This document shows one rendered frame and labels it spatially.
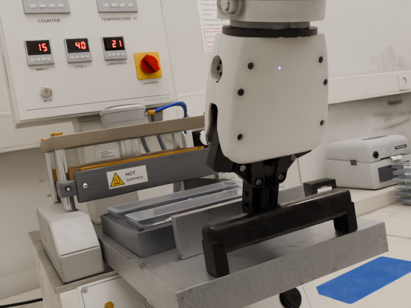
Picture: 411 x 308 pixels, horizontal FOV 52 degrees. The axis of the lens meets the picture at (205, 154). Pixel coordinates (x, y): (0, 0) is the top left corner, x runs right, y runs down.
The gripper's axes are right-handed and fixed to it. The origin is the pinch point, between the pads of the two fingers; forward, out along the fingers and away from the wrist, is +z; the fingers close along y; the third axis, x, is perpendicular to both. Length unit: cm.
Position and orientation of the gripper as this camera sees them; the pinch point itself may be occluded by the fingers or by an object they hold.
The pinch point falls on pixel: (260, 200)
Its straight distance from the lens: 39.6
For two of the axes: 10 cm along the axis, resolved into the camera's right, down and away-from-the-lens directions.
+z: 0.0, 9.3, 3.6
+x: -4.7, -3.2, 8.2
